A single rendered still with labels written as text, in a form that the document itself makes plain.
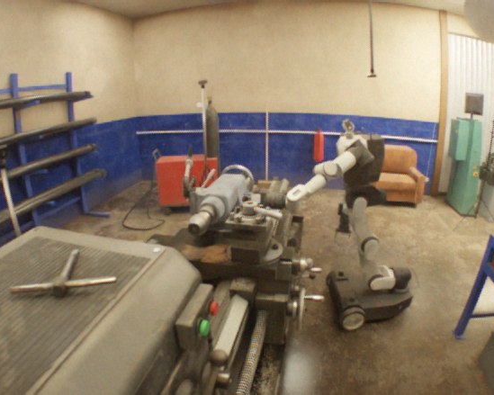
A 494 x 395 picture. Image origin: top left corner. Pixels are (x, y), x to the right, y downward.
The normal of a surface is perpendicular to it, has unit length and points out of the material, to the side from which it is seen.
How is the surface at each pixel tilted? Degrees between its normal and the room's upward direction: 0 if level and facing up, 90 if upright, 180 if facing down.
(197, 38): 90
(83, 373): 45
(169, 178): 90
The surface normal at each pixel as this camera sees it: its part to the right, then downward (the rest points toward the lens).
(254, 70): -0.22, 0.33
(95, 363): 0.68, -0.63
